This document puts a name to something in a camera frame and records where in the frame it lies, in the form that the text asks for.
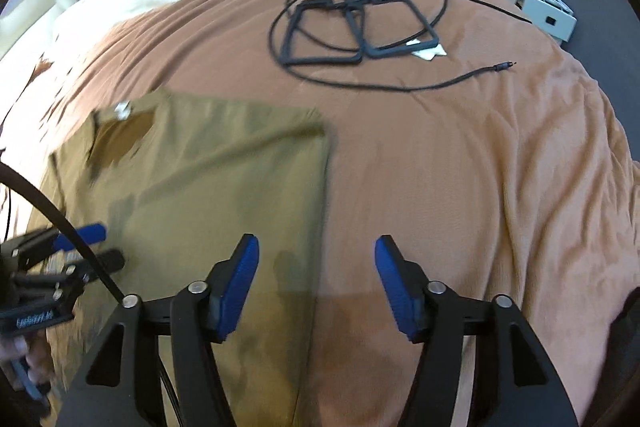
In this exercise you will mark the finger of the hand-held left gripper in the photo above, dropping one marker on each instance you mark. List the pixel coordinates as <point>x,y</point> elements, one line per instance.
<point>90,233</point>
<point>107,261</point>

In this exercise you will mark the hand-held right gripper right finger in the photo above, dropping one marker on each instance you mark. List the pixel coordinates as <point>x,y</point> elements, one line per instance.
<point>400,292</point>

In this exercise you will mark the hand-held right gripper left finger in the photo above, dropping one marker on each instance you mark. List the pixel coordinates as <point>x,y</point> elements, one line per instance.
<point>240,287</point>

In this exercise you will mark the olive printed T-shirt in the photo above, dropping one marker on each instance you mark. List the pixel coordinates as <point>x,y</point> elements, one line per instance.
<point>200,187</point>

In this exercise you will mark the person's left hand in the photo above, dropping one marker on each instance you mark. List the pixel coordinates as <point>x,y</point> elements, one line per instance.
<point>35,362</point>

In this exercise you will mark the brown blanket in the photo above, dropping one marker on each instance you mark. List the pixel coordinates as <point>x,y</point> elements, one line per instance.
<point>450,157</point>

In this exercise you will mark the white paper scrap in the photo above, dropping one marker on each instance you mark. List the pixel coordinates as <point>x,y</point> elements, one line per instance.
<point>430,53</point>

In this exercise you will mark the cream nightstand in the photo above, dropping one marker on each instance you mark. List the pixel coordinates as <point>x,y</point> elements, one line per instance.
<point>540,17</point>

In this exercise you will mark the black square frame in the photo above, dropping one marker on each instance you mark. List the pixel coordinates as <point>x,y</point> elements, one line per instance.
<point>400,48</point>
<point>320,58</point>

